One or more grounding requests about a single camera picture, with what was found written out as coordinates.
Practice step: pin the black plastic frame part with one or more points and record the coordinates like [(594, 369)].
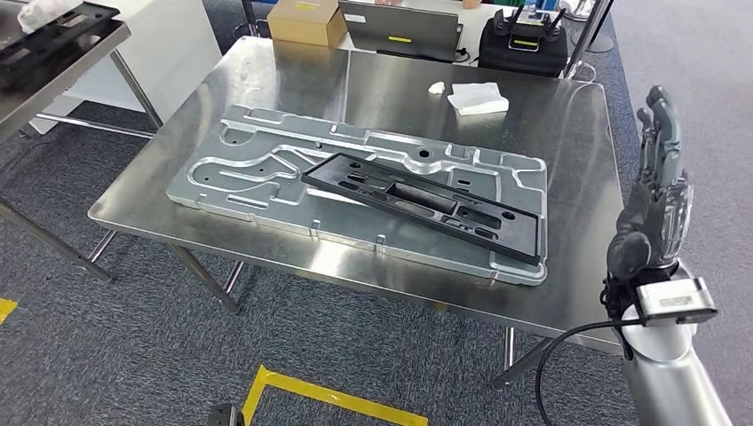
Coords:
[(423, 200), (35, 53)]

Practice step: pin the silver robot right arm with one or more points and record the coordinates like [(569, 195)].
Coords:
[(665, 382)]

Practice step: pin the stainless steel workbench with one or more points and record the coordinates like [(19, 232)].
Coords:
[(382, 88)]

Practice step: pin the aluminium fixture plate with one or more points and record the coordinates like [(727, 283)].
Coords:
[(353, 229)]

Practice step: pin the small white paper scrap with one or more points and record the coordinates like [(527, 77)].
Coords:
[(436, 88)]

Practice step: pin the white tissue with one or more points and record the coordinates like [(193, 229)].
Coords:
[(477, 99)]

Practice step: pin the yellow floor tape square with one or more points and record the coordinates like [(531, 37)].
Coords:
[(329, 395), (6, 308)]

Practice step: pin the grey case with yellow label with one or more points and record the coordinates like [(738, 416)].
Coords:
[(400, 26)]

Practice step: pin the brown cardboard box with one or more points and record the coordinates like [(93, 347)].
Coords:
[(300, 23)]

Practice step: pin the black bag with yellow label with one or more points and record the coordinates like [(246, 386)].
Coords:
[(523, 56)]

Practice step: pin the white cabinet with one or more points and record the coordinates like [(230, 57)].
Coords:
[(164, 53)]

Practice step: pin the grey metal pole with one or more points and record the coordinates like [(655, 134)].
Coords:
[(588, 35)]

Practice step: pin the stainless steel table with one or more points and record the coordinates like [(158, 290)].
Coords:
[(35, 100)]

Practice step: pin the clear plastic bag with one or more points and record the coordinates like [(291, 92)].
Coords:
[(41, 14)]

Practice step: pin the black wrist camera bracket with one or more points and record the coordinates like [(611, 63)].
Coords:
[(618, 300)]

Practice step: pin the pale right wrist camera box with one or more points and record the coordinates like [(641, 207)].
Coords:
[(676, 301)]

